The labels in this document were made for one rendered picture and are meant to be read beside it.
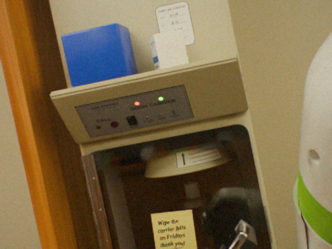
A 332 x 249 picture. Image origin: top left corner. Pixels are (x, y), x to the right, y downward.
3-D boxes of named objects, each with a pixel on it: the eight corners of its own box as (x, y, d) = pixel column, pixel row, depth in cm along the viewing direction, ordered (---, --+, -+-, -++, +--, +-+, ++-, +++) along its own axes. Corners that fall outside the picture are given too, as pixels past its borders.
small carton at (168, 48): (155, 71, 111) (148, 38, 111) (183, 66, 112) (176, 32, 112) (160, 69, 106) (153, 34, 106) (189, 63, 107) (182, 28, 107)
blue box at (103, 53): (86, 86, 117) (75, 38, 116) (138, 76, 115) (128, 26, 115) (71, 88, 107) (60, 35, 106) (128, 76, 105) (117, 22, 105)
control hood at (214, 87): (77, 143, 118) (66, 91, 118) (249, 109, 114) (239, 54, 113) (60, 150, 107) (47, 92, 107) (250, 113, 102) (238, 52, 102)
